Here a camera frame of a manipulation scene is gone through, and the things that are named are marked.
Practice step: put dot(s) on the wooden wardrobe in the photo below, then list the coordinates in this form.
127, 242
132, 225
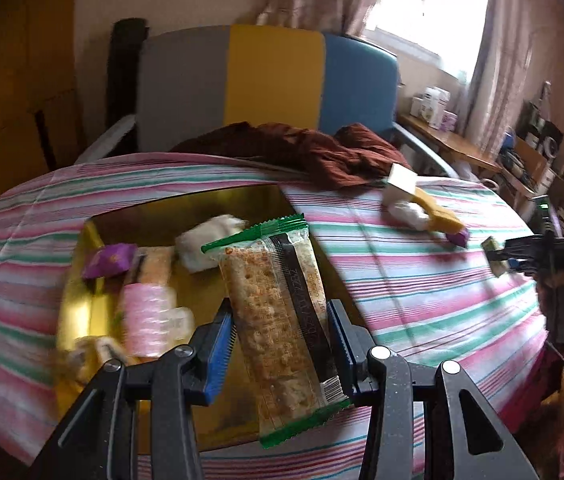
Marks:
7, 110

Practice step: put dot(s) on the white carton box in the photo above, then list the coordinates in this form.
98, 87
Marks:
434, 102

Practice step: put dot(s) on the pink snack packet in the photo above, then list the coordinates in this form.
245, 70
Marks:
144, 320

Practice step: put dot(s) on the purple snack packet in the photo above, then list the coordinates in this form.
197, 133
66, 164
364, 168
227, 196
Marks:
457, 237
109, 260

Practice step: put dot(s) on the striped pink green tablecloth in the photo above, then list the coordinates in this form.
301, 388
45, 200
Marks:
411, 285

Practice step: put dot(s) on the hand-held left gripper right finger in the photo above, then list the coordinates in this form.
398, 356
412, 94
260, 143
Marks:
339, 345

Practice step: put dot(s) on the white soft packet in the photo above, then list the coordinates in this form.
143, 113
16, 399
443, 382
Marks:
404, 212

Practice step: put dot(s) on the grey yellow blue chair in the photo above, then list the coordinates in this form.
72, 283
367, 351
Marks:
182, 85

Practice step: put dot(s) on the black rolled mat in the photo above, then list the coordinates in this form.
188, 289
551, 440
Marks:
122, 75

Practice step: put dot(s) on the brown crumpled cloth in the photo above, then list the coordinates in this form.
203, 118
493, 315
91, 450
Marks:
322, 155

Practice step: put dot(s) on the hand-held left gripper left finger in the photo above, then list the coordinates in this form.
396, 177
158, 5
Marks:
219, 355

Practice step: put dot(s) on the small green packet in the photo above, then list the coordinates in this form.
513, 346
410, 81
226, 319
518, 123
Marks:
492, 255

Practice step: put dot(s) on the bright window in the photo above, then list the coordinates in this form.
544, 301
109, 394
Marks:
426, 10

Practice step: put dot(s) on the wooden side table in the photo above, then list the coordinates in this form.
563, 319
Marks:
456, 145

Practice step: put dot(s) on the yellow-brown sponge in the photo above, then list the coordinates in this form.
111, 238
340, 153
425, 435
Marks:
444, 217

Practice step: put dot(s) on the purple white small box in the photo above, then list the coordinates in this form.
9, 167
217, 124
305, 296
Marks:
449, 121

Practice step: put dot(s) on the gold metal tray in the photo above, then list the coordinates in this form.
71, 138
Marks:
97, 310

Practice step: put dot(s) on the cluttered wooden shelf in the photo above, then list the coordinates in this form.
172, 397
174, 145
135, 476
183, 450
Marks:
536, 160

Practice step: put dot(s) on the white cardboard box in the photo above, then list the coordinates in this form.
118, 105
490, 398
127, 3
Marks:
401, 179

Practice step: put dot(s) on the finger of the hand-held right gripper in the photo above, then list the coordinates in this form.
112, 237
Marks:
524, 266
524, 246

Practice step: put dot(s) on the green-edged cracker packet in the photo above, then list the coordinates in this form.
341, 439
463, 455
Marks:
272, 320

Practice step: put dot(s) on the white bun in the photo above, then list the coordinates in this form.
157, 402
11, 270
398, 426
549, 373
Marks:
209, 242

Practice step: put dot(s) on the beige biscuit packet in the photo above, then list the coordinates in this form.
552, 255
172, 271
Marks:
154, 265

